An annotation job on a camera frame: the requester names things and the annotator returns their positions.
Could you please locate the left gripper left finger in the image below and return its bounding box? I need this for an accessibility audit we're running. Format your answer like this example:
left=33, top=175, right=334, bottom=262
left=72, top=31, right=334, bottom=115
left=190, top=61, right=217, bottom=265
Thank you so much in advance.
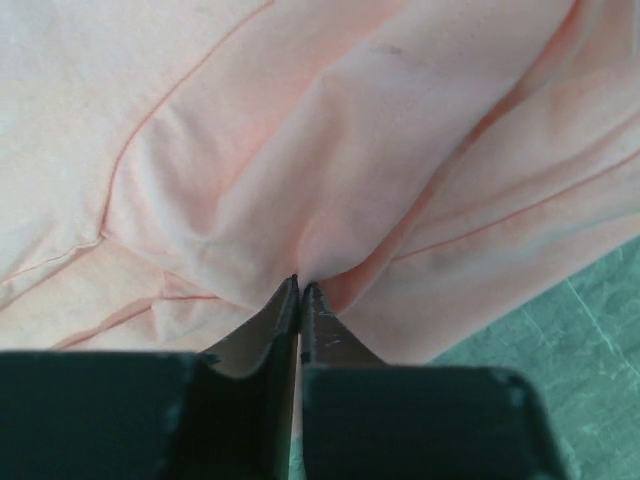
left=200, top=275, right=299, bottom=379

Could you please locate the pink t shirt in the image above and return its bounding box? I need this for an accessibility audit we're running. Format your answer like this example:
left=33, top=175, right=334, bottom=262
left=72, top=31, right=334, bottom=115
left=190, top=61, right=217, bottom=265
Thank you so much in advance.
left=1, top=1, right=639, bottom=363

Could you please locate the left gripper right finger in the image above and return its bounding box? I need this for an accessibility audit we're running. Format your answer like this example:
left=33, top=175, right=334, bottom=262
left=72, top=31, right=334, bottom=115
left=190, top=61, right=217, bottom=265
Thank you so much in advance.
left=300, top=283, right=388, bottom=369

